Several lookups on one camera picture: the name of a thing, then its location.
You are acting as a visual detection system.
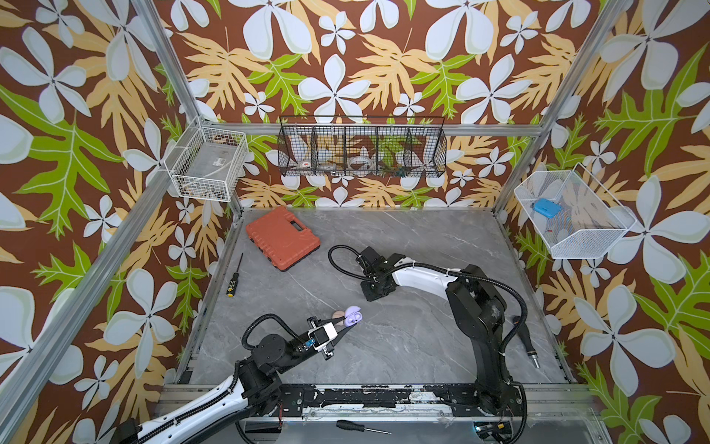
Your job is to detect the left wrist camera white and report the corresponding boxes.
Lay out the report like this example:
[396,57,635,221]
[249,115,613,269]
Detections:
[308,322,338,352]

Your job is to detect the black yellow screwdriver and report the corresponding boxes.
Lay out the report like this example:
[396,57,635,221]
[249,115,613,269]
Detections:
[227,253,243,298]

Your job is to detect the black screwdriver front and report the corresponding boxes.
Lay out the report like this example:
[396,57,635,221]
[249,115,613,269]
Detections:
[336,420,392,436]

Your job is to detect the red plastic tool case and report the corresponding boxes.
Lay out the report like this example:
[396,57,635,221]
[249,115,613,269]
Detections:
[246,206,321,272]

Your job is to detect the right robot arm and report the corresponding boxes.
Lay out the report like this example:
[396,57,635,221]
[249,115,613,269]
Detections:
[327,244,529,416]

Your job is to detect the purple earbud charging case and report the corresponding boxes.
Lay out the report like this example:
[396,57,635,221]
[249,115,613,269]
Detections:
[343,305,364,327]

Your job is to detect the black wire basket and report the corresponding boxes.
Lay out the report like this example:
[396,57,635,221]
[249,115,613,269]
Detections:
[277,116,447,178]

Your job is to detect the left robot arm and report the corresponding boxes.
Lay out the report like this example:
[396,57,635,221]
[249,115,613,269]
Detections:
[110,306,362,443]

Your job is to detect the white mesh basket right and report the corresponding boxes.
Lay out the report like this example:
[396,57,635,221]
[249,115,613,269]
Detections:
[514,164,637,260]

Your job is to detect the blue object in basket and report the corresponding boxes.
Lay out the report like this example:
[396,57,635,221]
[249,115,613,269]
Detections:
[532,199,562,219]

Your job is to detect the white wire basket left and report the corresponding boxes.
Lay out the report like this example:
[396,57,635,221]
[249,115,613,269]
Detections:
[165,125,249,203]

